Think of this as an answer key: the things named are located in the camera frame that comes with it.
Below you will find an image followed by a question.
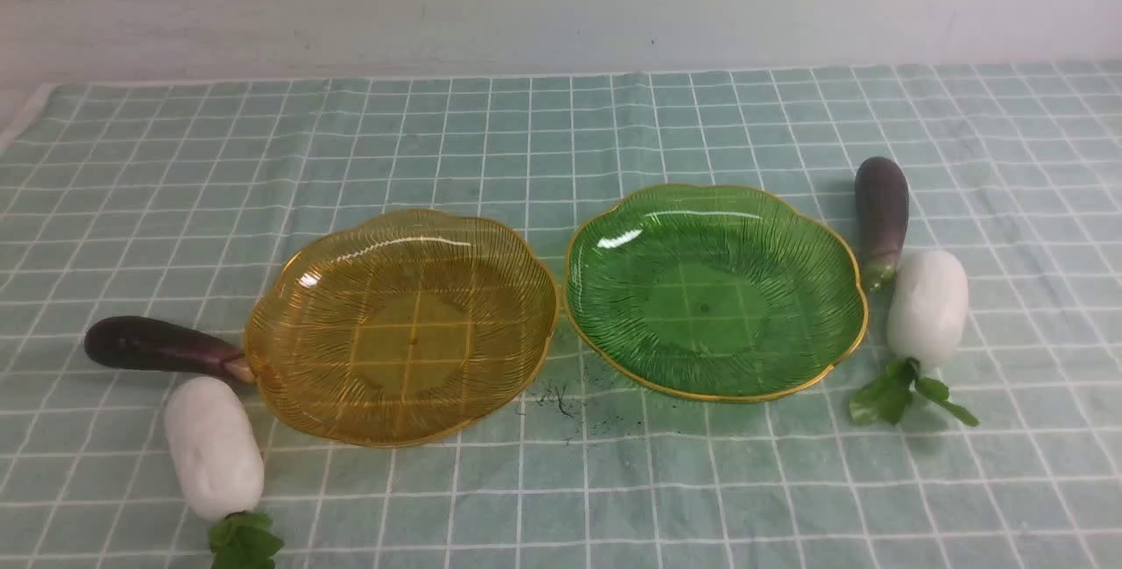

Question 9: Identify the purple eggplant with green stem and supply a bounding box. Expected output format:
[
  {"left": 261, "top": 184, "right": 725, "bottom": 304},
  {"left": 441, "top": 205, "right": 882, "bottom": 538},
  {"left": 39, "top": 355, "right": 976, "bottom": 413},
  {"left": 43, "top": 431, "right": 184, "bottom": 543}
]
[{"left": 855, "top": 156, "right": 910, "bottom": 293}]

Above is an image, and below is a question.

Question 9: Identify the white radish with leafy top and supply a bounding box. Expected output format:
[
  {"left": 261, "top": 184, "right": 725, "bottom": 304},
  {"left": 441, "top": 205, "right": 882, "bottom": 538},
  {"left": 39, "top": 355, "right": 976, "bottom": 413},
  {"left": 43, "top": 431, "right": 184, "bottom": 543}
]
[{"left": 847, "top": 250, "right": 980, "bottom": 428}]

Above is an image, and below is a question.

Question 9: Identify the white radish with green leaves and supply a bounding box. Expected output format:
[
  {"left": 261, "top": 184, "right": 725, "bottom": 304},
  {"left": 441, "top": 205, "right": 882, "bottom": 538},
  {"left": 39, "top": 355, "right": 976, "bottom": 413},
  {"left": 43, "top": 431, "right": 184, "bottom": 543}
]
[{"left": 164, "top": 376, "right": 284, "bottom": 568}]

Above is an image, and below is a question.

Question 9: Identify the purple eggplant with brown stem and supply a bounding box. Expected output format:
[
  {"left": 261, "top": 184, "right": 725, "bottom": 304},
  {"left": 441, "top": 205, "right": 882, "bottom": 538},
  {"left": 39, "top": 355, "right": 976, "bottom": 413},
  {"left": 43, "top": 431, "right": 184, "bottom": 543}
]
[{"left": 83, "top": 315, "right": 255, "bottom": 384}]

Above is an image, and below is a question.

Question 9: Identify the green ribbed plastic plate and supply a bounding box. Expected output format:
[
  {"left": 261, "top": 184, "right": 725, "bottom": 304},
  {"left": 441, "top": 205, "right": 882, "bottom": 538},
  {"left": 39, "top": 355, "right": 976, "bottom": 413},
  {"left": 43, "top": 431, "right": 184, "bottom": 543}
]
[{"left": 565, "top": 184, "right": 870, "bottom": 402}]

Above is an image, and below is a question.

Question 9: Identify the amber ribbed plastic plate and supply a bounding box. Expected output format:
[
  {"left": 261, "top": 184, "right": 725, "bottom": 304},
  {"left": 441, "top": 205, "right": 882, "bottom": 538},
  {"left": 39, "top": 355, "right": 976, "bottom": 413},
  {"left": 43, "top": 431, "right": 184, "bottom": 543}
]
[{"left": 242, "top": 209, "right": 558, "bottom": 448}]

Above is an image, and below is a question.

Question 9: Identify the green checkered tablecloth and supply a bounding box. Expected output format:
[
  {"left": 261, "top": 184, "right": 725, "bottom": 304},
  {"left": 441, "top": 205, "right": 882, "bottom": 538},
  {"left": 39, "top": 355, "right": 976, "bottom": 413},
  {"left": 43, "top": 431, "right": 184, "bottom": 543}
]
[{"left": 1, "top": 59, "right": 1121, "bottom": 568}]

